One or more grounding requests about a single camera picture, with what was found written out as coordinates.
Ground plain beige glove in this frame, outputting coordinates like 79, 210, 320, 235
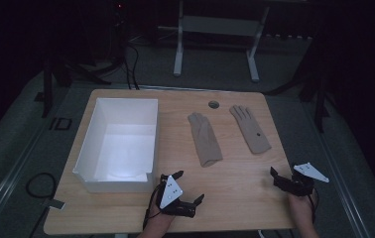
187, 112, 224, 168

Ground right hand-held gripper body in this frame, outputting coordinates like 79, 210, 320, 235
273, 162, 330, 197

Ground black floor cable loop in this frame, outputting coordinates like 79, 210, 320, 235
25, 172, 59, 238

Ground person's left hand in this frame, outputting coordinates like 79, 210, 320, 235
149, 199, 178, 228

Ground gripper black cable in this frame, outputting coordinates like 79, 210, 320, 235
309, 185, 319, 224
142, 182, 164, 231

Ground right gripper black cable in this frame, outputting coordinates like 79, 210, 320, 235
309, 185, 319, 224

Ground white metal stand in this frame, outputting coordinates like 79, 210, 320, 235
157, 0, 271, 83

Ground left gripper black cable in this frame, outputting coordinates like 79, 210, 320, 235
142, 182, 164, 231

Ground white box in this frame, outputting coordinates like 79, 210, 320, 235
71, 97, 160, 194

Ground dark metal stand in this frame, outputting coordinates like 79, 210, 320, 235
264, 33, 333, 134

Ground beige glove with dark dot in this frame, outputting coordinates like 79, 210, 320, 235
229, 104, 272, 155

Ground dark tripod stand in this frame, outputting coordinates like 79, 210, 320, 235
41, 0, 128, 119

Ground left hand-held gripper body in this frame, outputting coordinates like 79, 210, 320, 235
156, 174, 199, 219

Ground black hanging cables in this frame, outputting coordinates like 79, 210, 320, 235
122, 42, 141, 91

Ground grey floor tape piece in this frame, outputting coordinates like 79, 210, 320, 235
48, 198, 66, 210

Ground white power strip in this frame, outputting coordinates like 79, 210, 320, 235
264, 33, 313, 42

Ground person's right hand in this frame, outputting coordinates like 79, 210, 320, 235
287, 192, 316, 226

